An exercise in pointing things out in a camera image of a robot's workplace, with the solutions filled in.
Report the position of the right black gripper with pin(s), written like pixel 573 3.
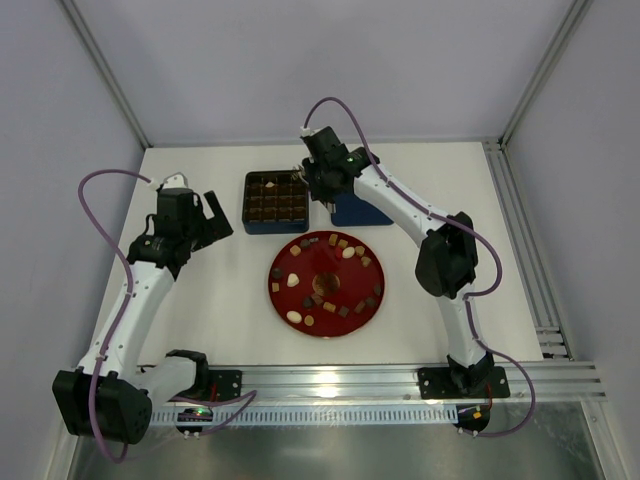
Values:
pixel 323 185

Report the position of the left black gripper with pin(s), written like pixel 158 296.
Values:
pixel 204 230

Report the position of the blue box lid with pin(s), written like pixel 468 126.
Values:
pixel 351 211

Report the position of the white oval chocolate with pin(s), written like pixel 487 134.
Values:
pixel 294 317
pixel 348 252

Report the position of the metal tongs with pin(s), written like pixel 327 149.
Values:
pixel 298 173

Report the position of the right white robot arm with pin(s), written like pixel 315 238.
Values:
pixel 447 256

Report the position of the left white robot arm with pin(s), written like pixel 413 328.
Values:
pixel 106 396

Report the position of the blue chocolate box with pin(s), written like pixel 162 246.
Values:
pixel 281 210

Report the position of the white heart chocolate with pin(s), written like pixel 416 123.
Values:
pixel 292 280

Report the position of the white oval chocolate bottom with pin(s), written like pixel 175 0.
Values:
pixel 294 317

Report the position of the round red plate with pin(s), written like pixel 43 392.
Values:
pixel 342 295

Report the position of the left mounting plate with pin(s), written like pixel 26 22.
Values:
pixel 223 385

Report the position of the mounting plate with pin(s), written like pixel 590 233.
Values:
pixel 439 383
pixel 223 385

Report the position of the right mounting plate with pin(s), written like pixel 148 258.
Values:
pixel 439 383

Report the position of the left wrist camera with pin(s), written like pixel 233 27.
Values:
pixel 173 181

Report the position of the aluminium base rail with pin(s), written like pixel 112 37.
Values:
pixel 278 396

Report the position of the right aluminium side rail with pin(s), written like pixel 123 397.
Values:
pixel 542 302

